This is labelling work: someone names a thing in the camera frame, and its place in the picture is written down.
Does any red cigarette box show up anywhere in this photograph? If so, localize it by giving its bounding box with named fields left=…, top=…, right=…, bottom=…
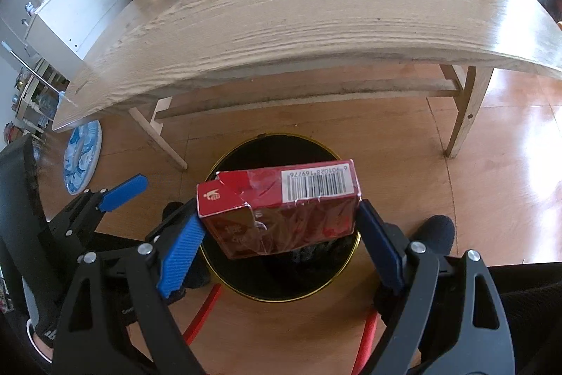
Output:
left=196, top=159, right=361, bottom=260

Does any blue inflatable swim ring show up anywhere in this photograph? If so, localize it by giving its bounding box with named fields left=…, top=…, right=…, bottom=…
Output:
left=64, top=121, right=103, bottom=195

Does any red tube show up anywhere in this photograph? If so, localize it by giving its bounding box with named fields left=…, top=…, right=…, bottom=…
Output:
left=183, top=283, right=223, bottom=348
left=351, top=311, right=379, bottom=375

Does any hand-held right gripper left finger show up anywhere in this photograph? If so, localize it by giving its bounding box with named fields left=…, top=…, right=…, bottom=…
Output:
left=53, top=210, right=207, bottom=375

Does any person's right leg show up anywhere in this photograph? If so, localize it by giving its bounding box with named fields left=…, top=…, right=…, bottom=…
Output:
left=483, top=263, right=562, bottom=375

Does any person's right foot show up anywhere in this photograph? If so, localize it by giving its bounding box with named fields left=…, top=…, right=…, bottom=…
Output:
left=412, top=214, right=456, bottom=267

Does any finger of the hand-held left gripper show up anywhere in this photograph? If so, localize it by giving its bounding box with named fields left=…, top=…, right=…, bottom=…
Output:
left=146, top=198, right=199, bottom=246
left=46, top=175, right=149, bottom=244

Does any white cabinet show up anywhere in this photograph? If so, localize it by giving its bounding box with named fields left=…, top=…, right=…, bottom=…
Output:
left=24, top=0, right=137, bottom=62

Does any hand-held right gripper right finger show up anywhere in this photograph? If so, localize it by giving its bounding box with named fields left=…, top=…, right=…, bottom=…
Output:
left=358, top=199, right=514, bottom=375

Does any black trash bin gold rim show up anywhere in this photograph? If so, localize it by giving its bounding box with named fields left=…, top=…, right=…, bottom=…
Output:
left=200, top=133, right=361, bottom=304

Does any wooden table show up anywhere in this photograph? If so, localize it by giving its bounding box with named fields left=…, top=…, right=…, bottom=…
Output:
left=53, top=0, right=562, bottom=173

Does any blue broom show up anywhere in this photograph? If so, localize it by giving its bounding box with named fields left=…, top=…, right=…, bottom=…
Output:
left=2, top=42, right=80, bottom=109

